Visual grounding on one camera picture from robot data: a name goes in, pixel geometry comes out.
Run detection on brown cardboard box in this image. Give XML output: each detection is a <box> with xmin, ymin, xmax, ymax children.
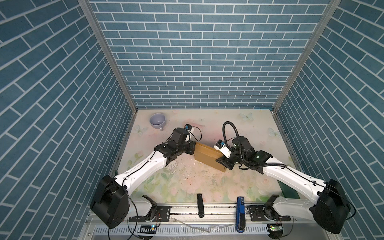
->
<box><xmin>194</xmin><ymin>142</ymin><xmax>227</xmax><ymax>172</ymax></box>

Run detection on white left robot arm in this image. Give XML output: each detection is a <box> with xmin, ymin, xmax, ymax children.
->
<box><xmin>90</xmin><ymin>124</ymin><xmax>200</xmax><ymax>229</ymax></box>

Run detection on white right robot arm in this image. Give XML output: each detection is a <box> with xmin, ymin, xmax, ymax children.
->
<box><xmin>214</xmin><ymin>121</ymin><xmax>356</xmax><ymax>234</ymax></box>

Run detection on lavender ceramic cup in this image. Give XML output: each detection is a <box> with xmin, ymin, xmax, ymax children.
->
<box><xmin>149</xmin><ymin>113</ymin><xmax>166</xmax><ymax>131</ymax></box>

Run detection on green rectangular block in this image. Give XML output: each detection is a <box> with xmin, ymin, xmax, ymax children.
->
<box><xmin>278</xmin><ymin>181</ymin><xmax>300</xmax><ymax>199</ymax></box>

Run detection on black marker pen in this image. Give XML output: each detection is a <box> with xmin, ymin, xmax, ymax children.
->
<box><xmin>197</xmin><ymin>194</ymin><xmax>205</xmax><ymax>218</ymax></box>

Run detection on right controller board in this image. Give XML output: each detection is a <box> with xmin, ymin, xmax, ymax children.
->
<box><xmin>267</xmin><ymin>224</ymin><xmax>284</xmax><ymax>233</ymax></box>

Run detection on controller board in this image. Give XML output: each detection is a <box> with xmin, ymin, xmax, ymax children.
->
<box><xmin>138</xmin><ymin>225</ymin><xmax>157</xmax><ymax>235</ymax></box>
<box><xmin>267</xmin><ymin>224</ymin><xmax>284</xmax><ymax>233</ymax></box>

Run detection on left controller board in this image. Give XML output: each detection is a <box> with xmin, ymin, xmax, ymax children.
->
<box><xmin>138</xmin><ymin>225</ymin><xmax>157</xmax><ymax>235</ymax></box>

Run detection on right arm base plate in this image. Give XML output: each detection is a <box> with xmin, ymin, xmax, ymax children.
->
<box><xmin>246</xmin><ymin>205</ymin><xmax>292</xmax><ymax>222</ymax></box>

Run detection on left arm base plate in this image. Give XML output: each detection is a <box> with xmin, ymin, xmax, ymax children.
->
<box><xmin>129</xmin><ymin>206</ymin><xmax>171</xmax><ymax>223</ymax></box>

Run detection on aluminium front rail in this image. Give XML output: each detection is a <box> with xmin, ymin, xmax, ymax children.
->
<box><xmin>79</xmin><ymin>203</ymin><xmax>342</xmax><ymax>240</ymax></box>

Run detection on aluminium left corner post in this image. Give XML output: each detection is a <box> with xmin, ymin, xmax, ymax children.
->
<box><xmin>77</xmin><ymin>0</ymin><xmax>138</xmax><ymax>113</ymax></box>

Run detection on aluminium corner post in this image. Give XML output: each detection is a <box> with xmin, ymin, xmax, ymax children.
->
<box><xmin>272</xmin><ymin>0</ymin><xmax>341</xmax><ymax>115</ymax></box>
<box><xmin>77</xmin><ymin>0</ymin><xmax>138</xmax><ymax>113</ymax></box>

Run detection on aluminium right corner post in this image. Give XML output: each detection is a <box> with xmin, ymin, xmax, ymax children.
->
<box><xmin>272</xmin><ymin>0</ymin><xmax>341</xmax><ymax>115</ymax></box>

